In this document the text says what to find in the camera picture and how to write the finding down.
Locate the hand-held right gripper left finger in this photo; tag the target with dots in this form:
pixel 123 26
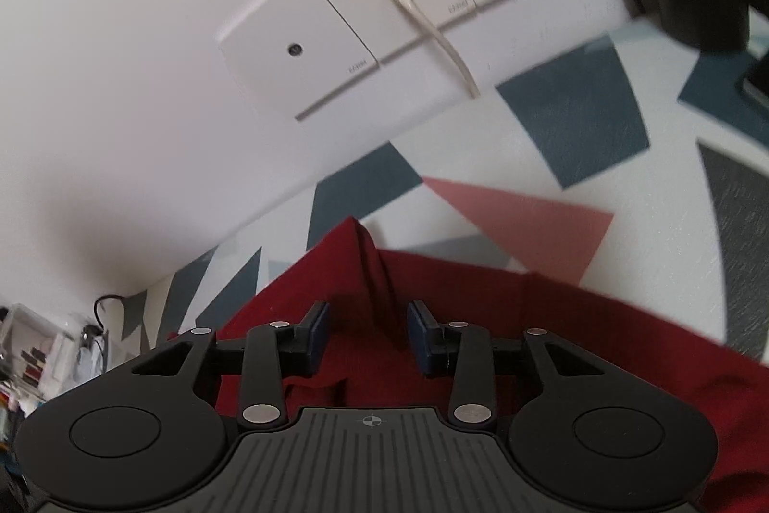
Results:
pixel 318 339

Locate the dark red sweater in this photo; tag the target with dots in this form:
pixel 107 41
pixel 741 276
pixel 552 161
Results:
pixel 601 320

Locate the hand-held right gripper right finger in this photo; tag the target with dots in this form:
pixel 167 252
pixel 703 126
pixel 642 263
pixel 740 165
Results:
pixel 420 339

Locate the clear desktop organizer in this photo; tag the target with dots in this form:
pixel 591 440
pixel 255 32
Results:
pixel 36 357

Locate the black smartphone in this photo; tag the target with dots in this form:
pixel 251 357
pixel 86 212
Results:
pixel 756 86

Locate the white wall socket panel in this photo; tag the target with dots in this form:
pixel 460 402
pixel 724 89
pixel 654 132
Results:
pixel 390 8

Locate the geometric patterned tablecloth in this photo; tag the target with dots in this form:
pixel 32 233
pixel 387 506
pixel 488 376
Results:
pixel 661 188

